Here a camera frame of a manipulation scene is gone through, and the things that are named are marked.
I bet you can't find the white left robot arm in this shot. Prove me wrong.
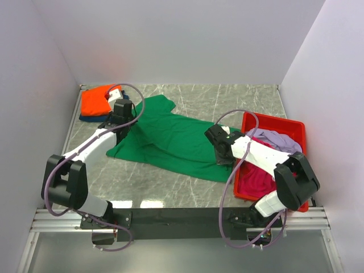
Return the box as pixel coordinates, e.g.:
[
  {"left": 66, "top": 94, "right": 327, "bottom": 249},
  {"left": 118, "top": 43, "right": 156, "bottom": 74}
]
[{"left": 41, "top": 99, "right": 136, "bottom": 229}]

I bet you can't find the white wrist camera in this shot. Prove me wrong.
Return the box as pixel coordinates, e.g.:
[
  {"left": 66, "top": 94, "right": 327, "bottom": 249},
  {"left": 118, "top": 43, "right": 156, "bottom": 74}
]
[
  {"left": 221, "top": 126, "right": 230, "bottom": 134},
  {"left": 107, "top": 88, "right": 123, "bottom": 108}
]

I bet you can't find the lavender t shirt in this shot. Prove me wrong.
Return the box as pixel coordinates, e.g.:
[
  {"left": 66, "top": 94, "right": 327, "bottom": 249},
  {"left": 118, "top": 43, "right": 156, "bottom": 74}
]
[{"left": 246, "top": 129, "right": 303, "bottom": 154}]

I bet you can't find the magenta t shirt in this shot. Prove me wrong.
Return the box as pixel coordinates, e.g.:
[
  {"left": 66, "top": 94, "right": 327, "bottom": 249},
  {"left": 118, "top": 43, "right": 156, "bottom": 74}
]
[{"left": 237, "top": 136, "right": 278, "bottom": 201}]

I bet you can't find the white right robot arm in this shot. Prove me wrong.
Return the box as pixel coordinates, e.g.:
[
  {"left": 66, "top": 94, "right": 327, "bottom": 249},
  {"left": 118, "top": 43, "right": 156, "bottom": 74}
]
[{"left": 205, "top": 125, "right": 320, "bottom": 227}]

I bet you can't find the aluminium frame rail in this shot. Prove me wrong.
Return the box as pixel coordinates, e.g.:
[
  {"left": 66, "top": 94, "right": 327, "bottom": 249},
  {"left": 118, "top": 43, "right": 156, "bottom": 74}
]
[{"left": 16, "top": 84, "right": 86, "bottom": 273}]

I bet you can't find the red plastic bin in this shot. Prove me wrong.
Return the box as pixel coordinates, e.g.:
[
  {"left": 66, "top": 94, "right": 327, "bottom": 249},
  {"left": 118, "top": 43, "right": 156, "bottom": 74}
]
[{"left": 233, "top": 111, "right": 309, "bottom": 213}]

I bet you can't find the folded orange t shirt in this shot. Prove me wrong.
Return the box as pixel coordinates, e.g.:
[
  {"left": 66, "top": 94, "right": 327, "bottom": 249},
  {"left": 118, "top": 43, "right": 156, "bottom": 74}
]
[{"left": 81, "top": 85, "right": 113, "bottom": 117}]

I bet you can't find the folded navy blue t shirt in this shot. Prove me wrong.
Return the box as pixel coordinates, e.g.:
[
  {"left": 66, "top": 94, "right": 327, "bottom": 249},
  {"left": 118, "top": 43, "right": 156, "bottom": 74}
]
[{"left": 79, "top": 90, "right": 129, "bottom": 122}]

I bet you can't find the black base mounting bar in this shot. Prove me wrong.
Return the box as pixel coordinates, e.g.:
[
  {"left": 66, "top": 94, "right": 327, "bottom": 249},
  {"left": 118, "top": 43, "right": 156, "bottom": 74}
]
[{"left": 79, "top": 207, "right": 274, "bottom": 242}]

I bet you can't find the green t shirt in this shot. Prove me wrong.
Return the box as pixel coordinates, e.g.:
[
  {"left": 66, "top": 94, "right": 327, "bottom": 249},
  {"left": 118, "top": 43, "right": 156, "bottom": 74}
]
[{"left": 106, "top": 95, "right": 233, "bottom": 183}]

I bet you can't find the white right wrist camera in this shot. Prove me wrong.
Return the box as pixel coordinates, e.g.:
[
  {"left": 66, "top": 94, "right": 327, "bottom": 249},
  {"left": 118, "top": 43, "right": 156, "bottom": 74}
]
[{"left": 221, "top": 126, "right": 230, "bottom": 134}]

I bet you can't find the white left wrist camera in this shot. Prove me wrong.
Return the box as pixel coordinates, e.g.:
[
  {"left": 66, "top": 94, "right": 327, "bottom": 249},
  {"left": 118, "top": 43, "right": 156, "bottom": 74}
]
[{"left": 107, "top": 88, "right": 123, "bottom": 108}]

